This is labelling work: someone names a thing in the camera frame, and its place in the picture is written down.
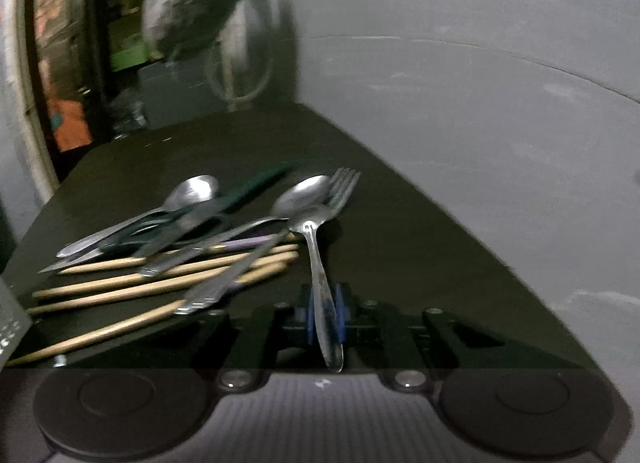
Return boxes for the silver fork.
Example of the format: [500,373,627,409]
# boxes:
[288,168,360,372]

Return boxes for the plain wooden chopstick one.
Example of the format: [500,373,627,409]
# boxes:
[27,245,298,316]

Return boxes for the plain wooden chopstick two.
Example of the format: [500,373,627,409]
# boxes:
[6,261,288,367]

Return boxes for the grey perforated plastic basket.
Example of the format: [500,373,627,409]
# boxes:
[0,280,32,368]

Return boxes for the silver table knife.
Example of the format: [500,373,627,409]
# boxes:
[175,228,288,316]

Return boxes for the silver spoon right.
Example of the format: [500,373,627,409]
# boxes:
[138,175,331,279]

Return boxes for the silver spoon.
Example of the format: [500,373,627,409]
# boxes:
[56,175,219,259]
[138,175,331,279]

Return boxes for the silver spoon left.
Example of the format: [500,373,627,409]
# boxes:
[56,175,219,259]

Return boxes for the green box on shelf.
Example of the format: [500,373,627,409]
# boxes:
[111,42,149,72]

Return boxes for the dark handled knife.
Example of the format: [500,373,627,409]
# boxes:
[101,163,292,258]

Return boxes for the grey coiled hose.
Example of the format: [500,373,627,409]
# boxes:
[205,0,281,106]

